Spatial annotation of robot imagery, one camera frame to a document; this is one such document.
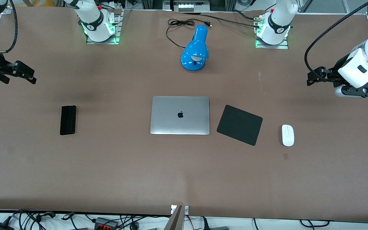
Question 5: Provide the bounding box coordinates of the black braided table cable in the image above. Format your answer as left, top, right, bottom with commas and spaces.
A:
184, 10, 263, 28

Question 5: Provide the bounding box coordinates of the black left camera mount bracket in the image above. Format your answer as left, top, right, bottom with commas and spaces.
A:
341, 75, 368, 98

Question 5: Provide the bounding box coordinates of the silver closed laptop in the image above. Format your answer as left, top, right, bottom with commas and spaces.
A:
150, 96, 210, 135

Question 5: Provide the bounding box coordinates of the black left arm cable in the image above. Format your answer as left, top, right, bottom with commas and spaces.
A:
304, 0, 368, 80

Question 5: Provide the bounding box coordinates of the grey connector with orange levers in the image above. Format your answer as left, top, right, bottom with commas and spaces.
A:
95, 217, 119, 230

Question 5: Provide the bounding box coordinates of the black mouse pad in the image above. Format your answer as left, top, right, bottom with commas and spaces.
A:
217, 104, 263, 146

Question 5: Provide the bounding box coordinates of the black looped floor cable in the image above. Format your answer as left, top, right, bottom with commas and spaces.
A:
301, 220, 330, 228

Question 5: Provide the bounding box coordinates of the black lamp power cord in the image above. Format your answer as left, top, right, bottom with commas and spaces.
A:
166, 19, 212, 49

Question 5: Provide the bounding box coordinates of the black phone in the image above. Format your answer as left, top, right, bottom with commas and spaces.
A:
60, 105, 77, 135

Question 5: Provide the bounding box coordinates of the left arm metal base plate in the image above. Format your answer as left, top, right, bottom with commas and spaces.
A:
255, 16, 289, 49

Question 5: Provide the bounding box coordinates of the white computer mouse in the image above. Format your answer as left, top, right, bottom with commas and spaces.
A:
282, 125, 295, 147

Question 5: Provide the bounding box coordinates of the wooden post with bracket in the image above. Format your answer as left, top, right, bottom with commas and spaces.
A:
163, 204, 189, 230

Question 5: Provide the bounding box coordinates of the blue desk lamp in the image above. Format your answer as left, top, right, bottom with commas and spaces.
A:
181, 25, 209, 72

